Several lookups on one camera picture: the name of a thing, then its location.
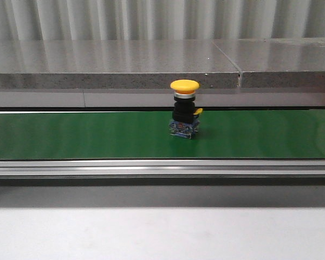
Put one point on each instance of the aluminium conveyor frame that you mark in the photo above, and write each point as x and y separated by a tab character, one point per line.
163	172

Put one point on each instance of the yellow mushroom push button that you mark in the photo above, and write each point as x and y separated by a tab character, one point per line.
185	115

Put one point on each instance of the green conveyor belt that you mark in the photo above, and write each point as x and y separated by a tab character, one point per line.
222	134

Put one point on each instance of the grey stone ledge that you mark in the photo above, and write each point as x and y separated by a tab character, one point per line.
153	64

